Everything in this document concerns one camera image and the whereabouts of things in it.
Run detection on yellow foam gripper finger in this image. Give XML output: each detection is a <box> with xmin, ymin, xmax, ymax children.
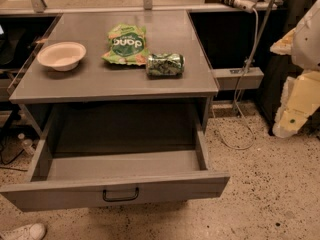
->
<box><xmin>269</xmin><ymin>27</ymin><xmax>320</xmax><ymax>139</ymax></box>

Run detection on grey top drawer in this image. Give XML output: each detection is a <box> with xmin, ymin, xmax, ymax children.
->
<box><xmin>0</xmin><ymin>101</ymin><xmax>231</xmax><ymax>213</ymax></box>

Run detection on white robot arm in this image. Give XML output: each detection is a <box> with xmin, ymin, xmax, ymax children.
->
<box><xmin>270</xmin><ymin>0</ymin><xmax>320</xmax><ymax>138</ymax></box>

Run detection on dark side cabinet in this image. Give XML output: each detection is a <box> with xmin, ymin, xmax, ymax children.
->
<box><xmin>258</xmin><ymin>0</ymin><xmax>320</xmax><ymax>138</ymax></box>

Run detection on green soda can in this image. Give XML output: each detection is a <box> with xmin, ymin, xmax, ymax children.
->
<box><xmin>146</xmin><ymin>53</ymin><xmax>185</xmax><ymax>76</ymax></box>

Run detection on green chip bag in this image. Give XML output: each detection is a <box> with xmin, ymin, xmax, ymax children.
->
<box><xmin>102</xmin><ymin>23</ymin><xmax>149</xmax><ymax>66</ymax></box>

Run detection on grey cabinet desk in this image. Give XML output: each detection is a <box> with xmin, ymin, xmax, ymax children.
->
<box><xmin>10</xmin><ymin>11</ymin><xmax>217</xmax><ymax>147</ymax></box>

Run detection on white paper bowl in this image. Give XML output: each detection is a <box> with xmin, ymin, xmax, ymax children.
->
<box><xmin>37</xmin><ymin>42</ymin><xmax>86</xmax><ymax>72</ymax></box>

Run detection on white shoe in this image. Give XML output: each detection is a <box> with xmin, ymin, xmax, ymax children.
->
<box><xmin>0</xmin><ymin>223</ymin><xmax>46</xmax><ymax>240</ymax></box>

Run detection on white cable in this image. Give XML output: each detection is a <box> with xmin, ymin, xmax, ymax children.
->
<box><xmin>210</xmin><ymin>7</ymin><xmax>261</xmax><ymax>151</ymax></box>

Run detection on grey metal bracket block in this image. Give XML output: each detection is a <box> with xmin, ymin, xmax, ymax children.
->
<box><xmin>212</xmin><ymin>67</ymin><xmax>264</xmax><ymax>91</ymax></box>

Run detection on black top drawer handle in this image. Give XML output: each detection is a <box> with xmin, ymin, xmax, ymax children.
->
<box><xmin>102</xmin><ymin>187</ymin><xmax>139</xmax><ymax>203</ymax></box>

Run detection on black cable on floor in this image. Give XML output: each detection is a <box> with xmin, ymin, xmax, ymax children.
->
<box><xmin>0</xmin><ymin>140</ymin><xmax>29</xmax><ymax>172</ymax></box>

